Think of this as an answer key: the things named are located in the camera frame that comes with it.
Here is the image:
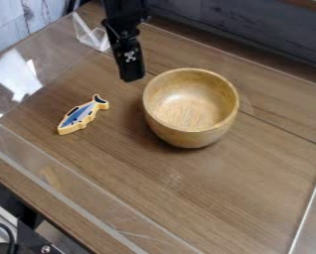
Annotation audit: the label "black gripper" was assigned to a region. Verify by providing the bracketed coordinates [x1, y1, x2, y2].
[101, 0, 150, 82]

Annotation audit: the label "blue wooden toy fish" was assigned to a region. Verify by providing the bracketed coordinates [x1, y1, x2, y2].
[57, 94, 108, 135]

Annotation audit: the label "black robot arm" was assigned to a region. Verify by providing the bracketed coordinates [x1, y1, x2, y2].
[100, 0, 150, 82]

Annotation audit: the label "brown wooden bowl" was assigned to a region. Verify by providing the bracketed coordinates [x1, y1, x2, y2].
[141, 67, 239, 149]

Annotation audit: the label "clear acrylic front barrier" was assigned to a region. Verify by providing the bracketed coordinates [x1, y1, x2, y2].
[0, 124, 202, 254]

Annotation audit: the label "black cable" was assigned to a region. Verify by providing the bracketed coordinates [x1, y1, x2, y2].
[0, 220, 18, 254]

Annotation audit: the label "black metal mount with screw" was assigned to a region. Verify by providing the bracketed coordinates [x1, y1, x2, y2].
[13, 221, 95, 254]

